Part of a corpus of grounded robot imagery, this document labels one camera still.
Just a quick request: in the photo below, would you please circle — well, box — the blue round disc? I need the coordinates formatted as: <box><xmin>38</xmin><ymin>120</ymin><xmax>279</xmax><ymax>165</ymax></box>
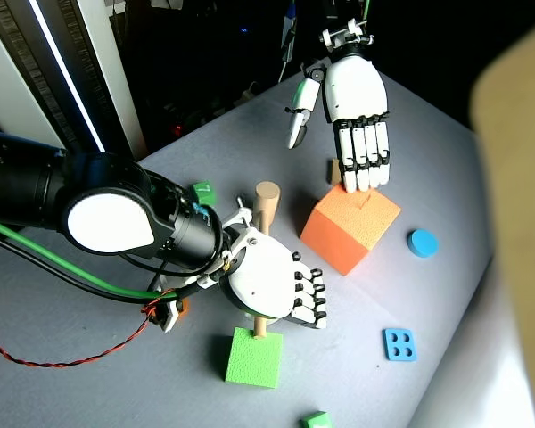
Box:
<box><xmin>405</xmin><ymin>228</ymin><xmax>440</xmax><ymax>259</ymax></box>

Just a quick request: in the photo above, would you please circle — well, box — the beige board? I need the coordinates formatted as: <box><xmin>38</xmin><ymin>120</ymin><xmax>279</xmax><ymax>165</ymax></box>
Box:
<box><xmin>470</xmin><ymin>12</ymin><xmax>535</xmax><ymax>428</ymax></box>

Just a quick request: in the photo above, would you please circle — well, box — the grey table cloth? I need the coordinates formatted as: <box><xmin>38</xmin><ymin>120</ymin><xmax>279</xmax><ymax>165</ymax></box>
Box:
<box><xmin>0</xmin><ymin>66</ymin><xmax>496</xmax><ymax>428</ymax></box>

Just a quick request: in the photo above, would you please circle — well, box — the large green foam cube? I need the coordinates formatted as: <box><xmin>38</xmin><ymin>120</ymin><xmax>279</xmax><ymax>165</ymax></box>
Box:
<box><xmin>224</xmin><ymin>326</ymin><xmax>284</xmax><ymax>390</ymax></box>

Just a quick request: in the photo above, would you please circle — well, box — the black cable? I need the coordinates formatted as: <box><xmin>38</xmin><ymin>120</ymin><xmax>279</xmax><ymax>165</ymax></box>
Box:
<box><xmin>0</xmin><ymin>229</ymin><xmax>215</xmax><ymax>307</ymax></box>

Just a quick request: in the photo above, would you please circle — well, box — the brown wooden block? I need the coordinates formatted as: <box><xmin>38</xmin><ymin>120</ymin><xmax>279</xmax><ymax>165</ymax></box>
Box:
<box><xmin>327</xmin><ymin>158</ymin><xmax>345</xmax><ymax>186</ymax></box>

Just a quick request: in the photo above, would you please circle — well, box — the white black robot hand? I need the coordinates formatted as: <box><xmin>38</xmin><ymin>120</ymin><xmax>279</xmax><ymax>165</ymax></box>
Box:
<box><xmin>284</xmin><ymin>55</ymin><xmax>392</xmax><ymax>193</ymax></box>
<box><xmin>219</xmin><ymin>232</ymin><xmax>329</xmax><ymax>332</ymax></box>

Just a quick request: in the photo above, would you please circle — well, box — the blue square four-hole block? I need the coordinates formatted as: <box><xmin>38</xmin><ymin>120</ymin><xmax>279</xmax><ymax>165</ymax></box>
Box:
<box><xmin>382</xmin><ymin>328</ymin><xmax>419</xmax><ymax>362</ymax></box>

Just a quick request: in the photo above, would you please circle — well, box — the white post with light strip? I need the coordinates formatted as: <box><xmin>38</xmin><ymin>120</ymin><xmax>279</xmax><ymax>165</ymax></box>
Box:
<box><xmin>0</xmin><ymin>0</ymin><xmax>149</xmax><ymax>160</ymax></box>

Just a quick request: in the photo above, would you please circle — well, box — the wooden mallet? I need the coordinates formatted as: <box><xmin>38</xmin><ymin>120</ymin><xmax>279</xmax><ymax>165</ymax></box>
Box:
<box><xmin>251</xmin><ymin>180</ymin><xmax>282</xmax><ymax>341</ymax></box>

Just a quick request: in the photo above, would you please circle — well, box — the large orange foam cube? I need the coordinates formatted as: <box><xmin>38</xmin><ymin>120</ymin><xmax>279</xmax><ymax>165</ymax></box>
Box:
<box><xmin>299</xmin><ymin>185</ymin><xmax>402</xmax><ymax>277</ymax></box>

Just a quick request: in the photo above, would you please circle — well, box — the blue white hanging strap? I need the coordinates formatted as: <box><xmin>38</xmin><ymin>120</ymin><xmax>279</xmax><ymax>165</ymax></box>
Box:
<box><xmin>279</xmin><ymin>0</ymin><xmax>299</xmax><ymax>84</ymax></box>

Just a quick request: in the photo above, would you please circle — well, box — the red twisted wire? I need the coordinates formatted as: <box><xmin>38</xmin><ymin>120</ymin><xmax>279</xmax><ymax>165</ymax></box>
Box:
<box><xmin>0</xmin><ymin>292</ymin><xmax>177</xmax><ymax>369</ymax></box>

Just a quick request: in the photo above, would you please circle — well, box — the green block with number seven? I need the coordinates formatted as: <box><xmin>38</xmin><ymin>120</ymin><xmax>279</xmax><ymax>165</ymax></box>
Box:
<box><xmin>191</xmin><ymin>179</ymin><xmax>218</xmax><ymax>208</ymax></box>

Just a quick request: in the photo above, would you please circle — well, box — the green block with letter Y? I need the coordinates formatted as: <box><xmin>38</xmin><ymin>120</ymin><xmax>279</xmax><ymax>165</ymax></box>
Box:
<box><xmin>299</xmin><ymin>410</ymin><xmax>333</xmax><ymax>428</ymax></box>

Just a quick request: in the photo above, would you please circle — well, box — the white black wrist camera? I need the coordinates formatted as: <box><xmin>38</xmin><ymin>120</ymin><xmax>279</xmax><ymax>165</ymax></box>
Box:
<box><xmin>152</xmin><ymin>299</ymin><xmax>183</xmax><ymax>333</ymax></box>

